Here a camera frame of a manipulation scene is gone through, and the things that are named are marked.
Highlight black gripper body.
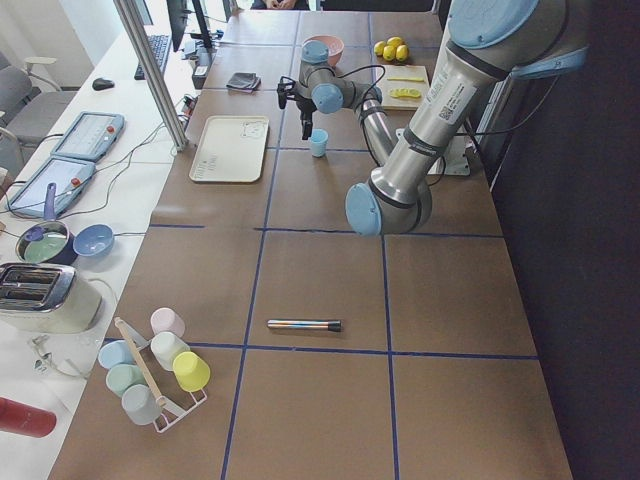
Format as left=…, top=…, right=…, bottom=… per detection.
left=277, top=76, right=317, bottom=123

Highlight light blue plastic cup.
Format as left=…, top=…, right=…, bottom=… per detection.
left=308, top=128, right=329, bottom=158

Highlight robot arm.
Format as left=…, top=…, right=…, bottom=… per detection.
left=277, top=0, right=592, bottom=236

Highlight pink bowl of ice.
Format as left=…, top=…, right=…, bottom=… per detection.
left=304, top=35, right=344, bottom=67

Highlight pink upturned cup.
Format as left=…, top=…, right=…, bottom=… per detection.
left=150, top=307, right=186, bottom=338

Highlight pale green upturned cup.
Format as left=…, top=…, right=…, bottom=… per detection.
left=150, top=331, right=191, bottom=371

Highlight yellow upturned cup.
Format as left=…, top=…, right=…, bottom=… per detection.
left=173, top=351, right=211, bottom=392

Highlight light blue upturned cup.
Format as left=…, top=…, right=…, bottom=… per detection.
left=97, top=339, right=135, bottom=370

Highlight grey green upturned cup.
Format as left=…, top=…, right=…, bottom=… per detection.
left=105, top=364, right=147, bottom=397

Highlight grey folded cloth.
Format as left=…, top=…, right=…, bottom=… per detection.
left=226, top=72, right=261, bottom=93

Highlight cream bear serving tray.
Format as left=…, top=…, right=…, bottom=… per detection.
left=189, top=115, right=269, bottom=183

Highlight yellow lemon upper left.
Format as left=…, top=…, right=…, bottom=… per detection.
left=373, top=41, right=386, bottom=56

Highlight yellow lemon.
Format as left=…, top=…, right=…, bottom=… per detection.
left=382, top=45, right=396, bottom=62
left=395, top=44, right=410, bottom=62
left=373, top=41, right=386, bottom=56
left=386, top=36, right=405, bottom=48

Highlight wooden cutting board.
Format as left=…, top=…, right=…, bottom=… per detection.
left=378, top=65, right=430, bottom=110

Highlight yellow lemon lower left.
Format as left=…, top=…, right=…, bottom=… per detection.
left=382, top=45, right=396, bottom=62

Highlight yellow plastic knife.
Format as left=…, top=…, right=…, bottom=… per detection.
left=387, top=77, right=426, bottom=83

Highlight yellow lemon upper right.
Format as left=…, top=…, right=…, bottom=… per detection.
left=386, top=36, right=405, bottom=48

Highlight yellow lemon middle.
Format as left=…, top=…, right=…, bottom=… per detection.
left=395, top=44, right=410, bottom=62

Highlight black monitor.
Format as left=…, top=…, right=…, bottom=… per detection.
left=166, top=0, right=213, bottom=52

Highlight black keyboard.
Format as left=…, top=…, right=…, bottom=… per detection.
left=147, top=34, right=171, bottom=73

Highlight black computer mouse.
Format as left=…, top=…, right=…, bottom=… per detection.
left=92, top=77, right=115, bottom=91

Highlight steel muddler black tip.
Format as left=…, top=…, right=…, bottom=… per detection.
left=267, top=319, right=342, bottom=332

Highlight far blue teach pendant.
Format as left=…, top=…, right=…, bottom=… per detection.
left=52, top=111, right=125, bottom=162

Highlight blue teach pendant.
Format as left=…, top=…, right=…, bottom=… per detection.
left=8, top=156, right=96, bottom=218
left=52, top=111, right=125, bottom=162

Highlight near blue teach pendant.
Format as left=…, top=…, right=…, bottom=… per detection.
left=8, top=156, right=96, bottom=218

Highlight blue bowl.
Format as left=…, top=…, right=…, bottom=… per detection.
left=73, top=224, right=115, bottom=257

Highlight grey office chair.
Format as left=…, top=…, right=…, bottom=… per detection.
left=1, top=54, right=76, bottom=176

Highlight cream toaster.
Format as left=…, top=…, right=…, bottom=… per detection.
left=1, top=263, right=102, bottom=334

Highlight red bottle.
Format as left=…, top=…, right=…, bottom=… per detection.
left=1, top=397, right=57, bottom=438

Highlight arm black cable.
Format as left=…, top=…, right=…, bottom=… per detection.
left=329, top=63, right=526, bottom=176

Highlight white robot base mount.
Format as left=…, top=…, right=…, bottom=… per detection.
left=428, top=137, right=471, bottom=176

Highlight aluminium frame post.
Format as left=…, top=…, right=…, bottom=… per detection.
left=114, top=0, right=188, bottom=152

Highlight wooden rack handle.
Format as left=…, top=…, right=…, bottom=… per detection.
left=113, top=317, right=166, bottom=408

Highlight blue saucepan with handle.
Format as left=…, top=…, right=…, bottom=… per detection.
left=15, top=182, right=77, bottom=265

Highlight white wire cup rack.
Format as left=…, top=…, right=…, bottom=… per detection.
left=127, top=322, right=208, bottom=434

